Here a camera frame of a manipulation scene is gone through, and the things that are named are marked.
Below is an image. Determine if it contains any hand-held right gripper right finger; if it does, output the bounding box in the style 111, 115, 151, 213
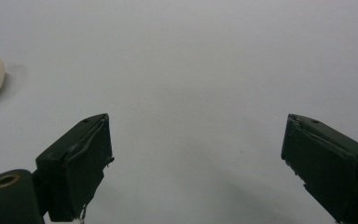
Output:
281, 113, 358, 224

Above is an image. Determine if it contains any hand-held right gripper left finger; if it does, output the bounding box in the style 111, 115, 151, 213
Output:
34, 113, 116, 223

